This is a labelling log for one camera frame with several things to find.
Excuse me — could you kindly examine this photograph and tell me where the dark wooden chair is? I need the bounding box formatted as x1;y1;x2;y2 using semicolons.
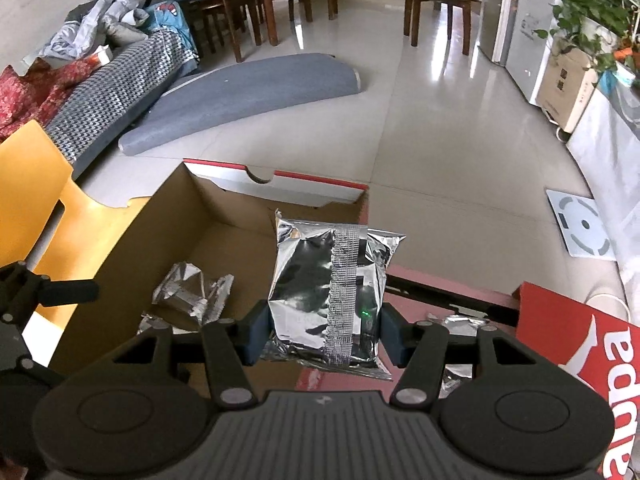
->
404;0;482;56

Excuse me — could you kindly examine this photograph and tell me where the silver foil pouch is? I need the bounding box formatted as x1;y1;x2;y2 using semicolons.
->
138;261;234;335
262;211;406;380
425;312;492;396

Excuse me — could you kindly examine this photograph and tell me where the red Kappa box lid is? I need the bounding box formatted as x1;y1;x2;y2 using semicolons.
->
515;283;639;479

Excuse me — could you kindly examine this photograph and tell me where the white marble tv cabinet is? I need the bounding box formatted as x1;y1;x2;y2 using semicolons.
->
567;72;639;324

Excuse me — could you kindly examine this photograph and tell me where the houndstooth sofa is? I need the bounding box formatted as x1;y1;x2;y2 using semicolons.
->
44;29;198;179

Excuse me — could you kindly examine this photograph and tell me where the grey rolled floor mat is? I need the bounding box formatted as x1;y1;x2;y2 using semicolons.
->
118;53;361;156

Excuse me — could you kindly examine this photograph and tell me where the wooden chair with jacket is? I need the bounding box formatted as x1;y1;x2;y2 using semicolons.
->
164;0;281;64

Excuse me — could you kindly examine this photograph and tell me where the white bathroom scale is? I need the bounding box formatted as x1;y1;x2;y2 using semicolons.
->
546;190;616;261

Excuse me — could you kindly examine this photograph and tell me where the silver refrigerator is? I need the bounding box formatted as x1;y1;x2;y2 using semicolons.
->
478;0;518;66

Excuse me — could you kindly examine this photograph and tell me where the brown cardboard carton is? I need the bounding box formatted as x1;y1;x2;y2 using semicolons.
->
537;36;599;133

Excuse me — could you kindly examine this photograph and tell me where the pile of grey clothes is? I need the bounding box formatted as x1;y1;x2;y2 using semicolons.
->
37;0;149;62

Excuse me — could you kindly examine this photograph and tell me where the pink lap desk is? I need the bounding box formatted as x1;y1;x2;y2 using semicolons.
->
295;264;520;399

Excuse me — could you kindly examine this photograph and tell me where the red cardboard shoe box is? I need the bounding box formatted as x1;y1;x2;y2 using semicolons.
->
50;159;369;376

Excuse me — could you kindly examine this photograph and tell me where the yellow plastic chair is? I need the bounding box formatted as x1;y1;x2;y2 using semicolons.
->
0;119;151;331

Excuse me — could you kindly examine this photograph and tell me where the red patterned blanket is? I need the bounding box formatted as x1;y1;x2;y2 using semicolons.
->
0;54;102;142

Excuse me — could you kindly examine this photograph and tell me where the green potted vine plant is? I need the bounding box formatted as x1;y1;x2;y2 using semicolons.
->
534;0;639;74

